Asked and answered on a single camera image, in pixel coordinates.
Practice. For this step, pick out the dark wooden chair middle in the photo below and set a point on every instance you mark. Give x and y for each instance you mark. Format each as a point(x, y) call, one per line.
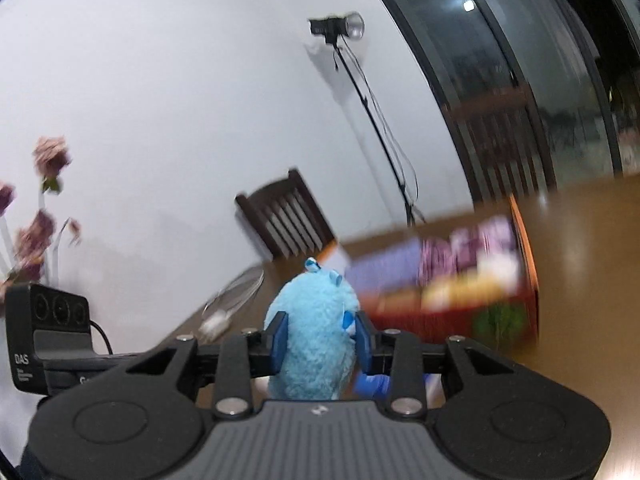
point(501, 144)

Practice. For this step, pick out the studio light on stand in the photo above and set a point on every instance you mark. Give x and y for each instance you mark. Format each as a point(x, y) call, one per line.
point(336, 32)

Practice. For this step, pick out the sliding glass door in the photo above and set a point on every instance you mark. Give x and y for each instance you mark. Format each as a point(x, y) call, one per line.
point(585, 95)

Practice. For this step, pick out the purple knitted cloth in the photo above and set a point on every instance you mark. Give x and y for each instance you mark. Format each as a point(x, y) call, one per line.
point(387, 270)

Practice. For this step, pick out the white charger with cable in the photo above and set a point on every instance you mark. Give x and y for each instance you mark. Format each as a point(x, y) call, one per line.
point(217, 313)

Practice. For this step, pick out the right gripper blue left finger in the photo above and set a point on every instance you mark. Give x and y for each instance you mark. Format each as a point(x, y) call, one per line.
point(277, 341)

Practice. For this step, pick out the red cardboard box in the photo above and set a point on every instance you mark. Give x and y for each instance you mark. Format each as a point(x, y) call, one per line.
point(496, 304)

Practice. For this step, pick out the dark wooden chair left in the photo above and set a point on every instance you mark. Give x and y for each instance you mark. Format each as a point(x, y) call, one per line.
point(286, 217)

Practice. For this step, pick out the blue fluffy plush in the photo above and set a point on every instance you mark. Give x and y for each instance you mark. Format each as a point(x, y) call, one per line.
point(321, 351)

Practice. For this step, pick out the dark wooden chair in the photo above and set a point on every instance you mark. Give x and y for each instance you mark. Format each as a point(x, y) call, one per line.
point(501, 144)
point(286, 217)

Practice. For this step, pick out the dried pink rose bouquet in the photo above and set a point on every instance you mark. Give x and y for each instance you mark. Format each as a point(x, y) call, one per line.
point(32, 253)

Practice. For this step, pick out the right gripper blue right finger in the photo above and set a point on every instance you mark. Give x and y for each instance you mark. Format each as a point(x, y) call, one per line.
point(365, 338)

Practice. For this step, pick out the blue tissue packet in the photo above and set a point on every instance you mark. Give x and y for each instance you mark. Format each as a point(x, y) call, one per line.
point(370, 386)

